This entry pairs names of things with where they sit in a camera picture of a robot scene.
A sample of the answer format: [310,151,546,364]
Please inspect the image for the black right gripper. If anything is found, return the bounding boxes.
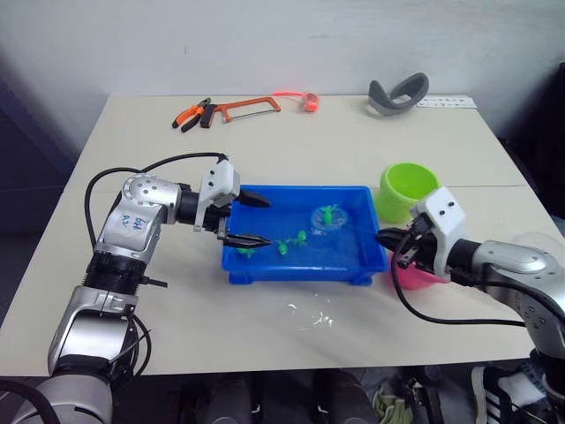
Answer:
[374,216,438,271]

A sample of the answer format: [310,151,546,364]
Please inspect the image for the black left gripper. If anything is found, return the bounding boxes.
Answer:
[203,186,272,252]

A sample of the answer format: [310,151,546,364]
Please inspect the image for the green plastic bucket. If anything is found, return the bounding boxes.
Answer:
[375,162,443,223]

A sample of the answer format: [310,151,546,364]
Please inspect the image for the pink plastic bucket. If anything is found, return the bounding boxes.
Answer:
[387,250,448,292]

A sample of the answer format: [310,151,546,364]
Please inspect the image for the blue plastic tub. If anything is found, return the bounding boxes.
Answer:
[220,184,390,286]

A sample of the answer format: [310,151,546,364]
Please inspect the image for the orange hacksaw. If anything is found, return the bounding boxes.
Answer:
[199,95,283,130]

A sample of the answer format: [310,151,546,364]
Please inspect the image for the orange black pliers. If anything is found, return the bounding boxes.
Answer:
[170,96,214,133]

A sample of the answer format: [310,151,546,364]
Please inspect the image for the pale green cloth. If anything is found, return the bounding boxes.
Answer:
[372,382,414,424]

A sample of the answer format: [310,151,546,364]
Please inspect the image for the black white striped shoe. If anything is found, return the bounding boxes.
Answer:
[469,364,548,424]

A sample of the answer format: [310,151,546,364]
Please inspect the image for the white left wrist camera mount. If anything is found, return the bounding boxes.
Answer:
[192,159,243,234]

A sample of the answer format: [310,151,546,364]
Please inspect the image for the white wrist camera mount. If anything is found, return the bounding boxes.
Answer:
[192,159,243,234]
[409,185,468,283]

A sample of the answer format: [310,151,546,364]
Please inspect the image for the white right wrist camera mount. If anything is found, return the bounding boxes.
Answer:
[409,185,468,283]

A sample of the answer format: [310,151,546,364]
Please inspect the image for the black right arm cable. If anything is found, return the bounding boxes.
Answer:
[390,232,529,329]

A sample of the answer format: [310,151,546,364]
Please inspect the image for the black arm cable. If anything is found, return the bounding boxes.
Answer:
[390,232,529,329]
[84,151,230,254]

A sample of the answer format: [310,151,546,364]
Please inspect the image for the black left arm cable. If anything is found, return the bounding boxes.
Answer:
[84,151,230,254]

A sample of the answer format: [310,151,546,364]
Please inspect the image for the orange red strap clip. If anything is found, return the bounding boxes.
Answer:
[272,90,321,114]

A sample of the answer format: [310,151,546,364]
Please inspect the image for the grey padded head strap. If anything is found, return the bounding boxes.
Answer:
[368,72,431,118]

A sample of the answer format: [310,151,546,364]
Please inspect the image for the thin black cable loop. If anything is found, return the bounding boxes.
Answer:
[109,303,154,377]

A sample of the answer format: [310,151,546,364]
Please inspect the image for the thick black cable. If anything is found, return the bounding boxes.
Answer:
[0,378,61,424]

